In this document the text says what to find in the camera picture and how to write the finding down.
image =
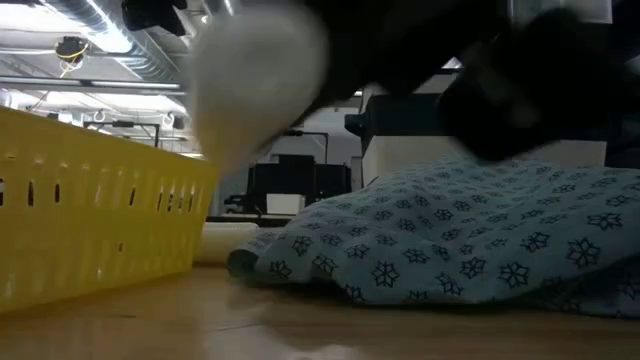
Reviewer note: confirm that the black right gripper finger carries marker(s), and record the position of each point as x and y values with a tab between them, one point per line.
400	45

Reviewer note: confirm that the black equipment stand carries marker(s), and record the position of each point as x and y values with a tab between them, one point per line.
295	180

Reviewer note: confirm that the small white box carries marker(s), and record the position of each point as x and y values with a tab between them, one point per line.
285	203

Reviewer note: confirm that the yellow slotted plastic basket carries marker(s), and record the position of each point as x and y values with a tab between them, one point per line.
90	220

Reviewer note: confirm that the long ceiling light bar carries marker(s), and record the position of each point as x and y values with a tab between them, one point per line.
100	84

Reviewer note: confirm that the light blue star-patterned cloth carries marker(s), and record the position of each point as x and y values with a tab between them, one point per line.
450	235

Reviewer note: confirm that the white cylindrical plastic bottle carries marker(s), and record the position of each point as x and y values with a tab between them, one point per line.
255	80

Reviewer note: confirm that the white roll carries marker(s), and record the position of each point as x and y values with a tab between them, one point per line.
225	242

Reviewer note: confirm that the white and black cooler box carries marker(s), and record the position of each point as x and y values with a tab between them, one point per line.
400	150

